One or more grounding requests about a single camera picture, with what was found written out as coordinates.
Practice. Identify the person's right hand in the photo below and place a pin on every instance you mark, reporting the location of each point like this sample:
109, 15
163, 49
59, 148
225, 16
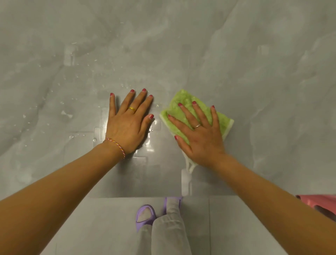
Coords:
204, 147

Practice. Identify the person's left hand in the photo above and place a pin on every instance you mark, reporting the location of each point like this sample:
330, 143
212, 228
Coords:
126, 131

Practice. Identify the person's right thumb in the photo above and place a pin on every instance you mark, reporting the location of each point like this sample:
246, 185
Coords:
183, 145

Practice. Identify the person's left middle finger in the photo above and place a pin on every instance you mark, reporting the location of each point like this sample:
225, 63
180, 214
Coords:
136, 103

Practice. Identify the person's left little finger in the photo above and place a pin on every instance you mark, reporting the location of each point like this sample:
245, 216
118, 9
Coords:
112, 105

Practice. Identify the person's left thumb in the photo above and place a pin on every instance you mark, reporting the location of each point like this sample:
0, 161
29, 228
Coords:
147, 124

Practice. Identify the person's right little finger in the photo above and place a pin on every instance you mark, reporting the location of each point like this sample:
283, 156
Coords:
215, 117

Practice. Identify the person's right middle finger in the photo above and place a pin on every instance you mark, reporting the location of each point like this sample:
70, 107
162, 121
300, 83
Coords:
187, 115

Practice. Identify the green microfibre cleaning cloth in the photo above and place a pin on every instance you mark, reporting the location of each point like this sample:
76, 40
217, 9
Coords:
181, 107

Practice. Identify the person's right forearm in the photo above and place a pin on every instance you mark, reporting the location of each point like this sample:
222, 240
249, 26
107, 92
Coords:
275, 210

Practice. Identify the person's left forearm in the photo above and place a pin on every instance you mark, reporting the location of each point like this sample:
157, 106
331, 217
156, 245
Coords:
57, 199

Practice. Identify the purple slipper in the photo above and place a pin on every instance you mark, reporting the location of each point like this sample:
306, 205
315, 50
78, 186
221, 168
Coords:
173, 201
145, 216

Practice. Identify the light grey trousers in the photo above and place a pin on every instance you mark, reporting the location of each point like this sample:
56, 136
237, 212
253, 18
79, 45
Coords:
168, 233

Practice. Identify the pink plastic stool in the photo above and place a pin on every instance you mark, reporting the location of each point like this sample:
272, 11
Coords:
321, 203

